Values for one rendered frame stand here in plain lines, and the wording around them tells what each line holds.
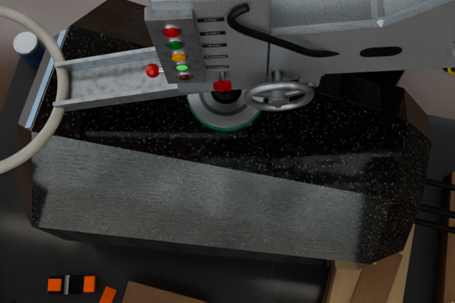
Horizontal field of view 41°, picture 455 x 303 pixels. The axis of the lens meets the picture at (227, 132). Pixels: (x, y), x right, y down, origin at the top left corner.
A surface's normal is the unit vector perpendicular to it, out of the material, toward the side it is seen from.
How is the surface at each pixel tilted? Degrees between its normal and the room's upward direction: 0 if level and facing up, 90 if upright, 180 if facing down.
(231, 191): 45
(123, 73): 13
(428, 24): 90
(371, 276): 0
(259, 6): 90
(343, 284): 0
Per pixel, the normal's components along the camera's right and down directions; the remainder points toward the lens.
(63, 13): -0.04, -0.29
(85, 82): -0.27, -0.27
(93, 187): -0.17, 0.46
